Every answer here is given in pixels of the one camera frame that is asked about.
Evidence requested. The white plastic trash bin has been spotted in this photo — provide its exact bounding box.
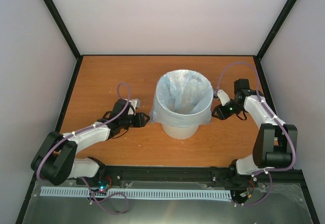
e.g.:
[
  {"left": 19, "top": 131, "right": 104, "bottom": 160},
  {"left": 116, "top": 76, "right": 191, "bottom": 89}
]
[{"left": 155, "top": 69, "right": 213, "bottom": 140}]

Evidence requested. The translucent blue trash bag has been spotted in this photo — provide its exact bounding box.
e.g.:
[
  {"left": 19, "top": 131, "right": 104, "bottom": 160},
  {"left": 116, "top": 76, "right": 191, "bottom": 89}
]
[{"left": 149, "top": 69, "right": 213, "bottom": 129}]

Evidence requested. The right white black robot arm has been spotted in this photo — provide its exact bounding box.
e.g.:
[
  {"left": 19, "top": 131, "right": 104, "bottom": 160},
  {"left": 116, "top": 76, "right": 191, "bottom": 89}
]
[{"left": 212, "top": 79, "right": 298, "bottom": 186}]

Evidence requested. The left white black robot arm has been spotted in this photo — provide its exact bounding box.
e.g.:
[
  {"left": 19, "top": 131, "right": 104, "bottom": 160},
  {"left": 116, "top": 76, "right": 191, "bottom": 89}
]
[{"left": 31, "top": 99, "right": 150, "bottom": 185}]

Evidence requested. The green lit circuit board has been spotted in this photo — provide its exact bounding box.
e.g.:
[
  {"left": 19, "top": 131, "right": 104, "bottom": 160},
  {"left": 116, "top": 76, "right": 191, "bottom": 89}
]
[{"left": 98, "top": 178, "right": 112, "bottom": 191}]

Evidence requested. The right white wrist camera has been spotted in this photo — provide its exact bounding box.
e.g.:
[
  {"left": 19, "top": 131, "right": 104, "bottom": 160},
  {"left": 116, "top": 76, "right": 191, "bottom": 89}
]
[{"left": 214, "top": 89, "right": 231, "bottom": 106}]

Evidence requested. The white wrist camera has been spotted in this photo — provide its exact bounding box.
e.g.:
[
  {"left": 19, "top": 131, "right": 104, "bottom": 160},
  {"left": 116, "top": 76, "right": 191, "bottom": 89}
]
[
  {"left": 128, "top": 99, "right": 141, "bottom": 115},
  {"left": 214, "top": 89, "right": 231, "bottom": 106}
]

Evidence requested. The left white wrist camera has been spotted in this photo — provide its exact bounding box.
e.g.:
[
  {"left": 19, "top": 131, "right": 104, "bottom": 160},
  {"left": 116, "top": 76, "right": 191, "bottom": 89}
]
[{"left": 128, "top": 99, "right": 141, "bottom": 115}]

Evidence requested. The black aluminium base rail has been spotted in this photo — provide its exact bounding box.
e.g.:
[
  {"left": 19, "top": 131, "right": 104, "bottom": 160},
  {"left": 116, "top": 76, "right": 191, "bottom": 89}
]
[{"left": 32, "top": 165, "right": 304, "bottom": 188}]

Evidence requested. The light blue slotted cable duct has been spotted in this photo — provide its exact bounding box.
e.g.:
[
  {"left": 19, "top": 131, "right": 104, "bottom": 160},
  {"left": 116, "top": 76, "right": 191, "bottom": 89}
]
[{"left": 39, "top": 186, "right": 232, "bottom": 202}]

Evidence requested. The grey metal base plate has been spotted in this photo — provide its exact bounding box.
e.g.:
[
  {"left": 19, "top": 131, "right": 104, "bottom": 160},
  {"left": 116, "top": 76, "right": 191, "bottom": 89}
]
[{"left": 22, "top": 181, "right": 317, "bottom": 223}]

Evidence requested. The right black frame post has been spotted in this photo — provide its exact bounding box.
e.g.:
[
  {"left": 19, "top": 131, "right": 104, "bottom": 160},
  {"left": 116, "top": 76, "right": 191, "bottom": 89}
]
[{"left": 255, "top": 0, "right": 310, "bottom": 59}]

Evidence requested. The black frame post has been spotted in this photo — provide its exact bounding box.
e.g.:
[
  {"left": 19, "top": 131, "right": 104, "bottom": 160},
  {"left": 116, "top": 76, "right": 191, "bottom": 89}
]
[
  {"left": 32, "top": 0, "right": 82, "bottom": 60},
  {"left": 255, "top": 0, "right": 310, "bottom": 59}
]

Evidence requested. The left black frame post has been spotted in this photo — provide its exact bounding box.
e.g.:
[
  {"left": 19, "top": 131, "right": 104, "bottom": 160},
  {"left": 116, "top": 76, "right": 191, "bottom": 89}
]
[{"left": 32, "top": 0, "right": 82, "bottom": 60}]

